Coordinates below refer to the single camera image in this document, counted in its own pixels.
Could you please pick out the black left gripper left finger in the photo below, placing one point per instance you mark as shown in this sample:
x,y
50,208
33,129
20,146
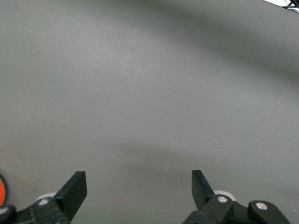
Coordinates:
x,y
70,193

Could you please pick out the orange can with fruit logo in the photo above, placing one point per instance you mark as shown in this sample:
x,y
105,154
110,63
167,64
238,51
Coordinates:
x,y
2,191

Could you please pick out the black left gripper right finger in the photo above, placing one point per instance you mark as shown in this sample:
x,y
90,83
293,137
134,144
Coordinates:
x,y
201,189

